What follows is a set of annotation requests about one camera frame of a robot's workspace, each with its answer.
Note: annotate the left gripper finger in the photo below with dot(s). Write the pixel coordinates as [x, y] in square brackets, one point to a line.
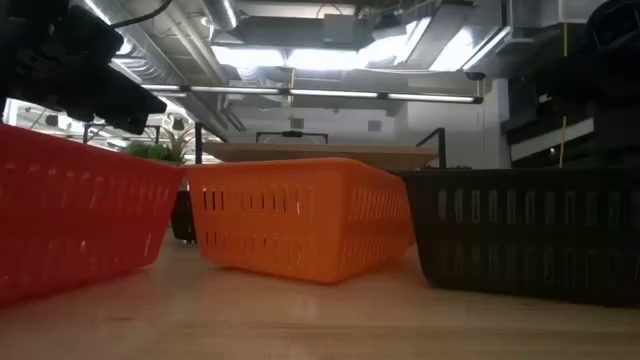
[110, 117]
[137, 100]

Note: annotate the red plastic slotted basket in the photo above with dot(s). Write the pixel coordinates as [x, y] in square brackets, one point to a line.
[75, 215]

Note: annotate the orange plastic slotted basket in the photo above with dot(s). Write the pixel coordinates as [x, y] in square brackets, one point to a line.
[300, 220]

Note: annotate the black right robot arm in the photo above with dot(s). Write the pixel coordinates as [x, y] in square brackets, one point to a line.
[615, 30]

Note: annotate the green succulent plant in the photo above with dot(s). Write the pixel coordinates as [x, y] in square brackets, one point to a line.
[150, 151]

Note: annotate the long linear light fixture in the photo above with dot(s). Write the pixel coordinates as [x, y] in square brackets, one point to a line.
[325, 93]

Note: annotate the black plastic slotted basket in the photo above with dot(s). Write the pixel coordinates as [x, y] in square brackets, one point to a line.
[525, 235]

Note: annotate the silver round air duct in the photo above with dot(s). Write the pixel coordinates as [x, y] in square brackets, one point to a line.
[220, 12]

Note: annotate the thin black rectangular frame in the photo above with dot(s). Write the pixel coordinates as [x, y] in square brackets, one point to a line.
[292, 134]

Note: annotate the grey wall vent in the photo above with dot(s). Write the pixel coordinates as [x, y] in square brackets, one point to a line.
[374, 125]
[296, 123]

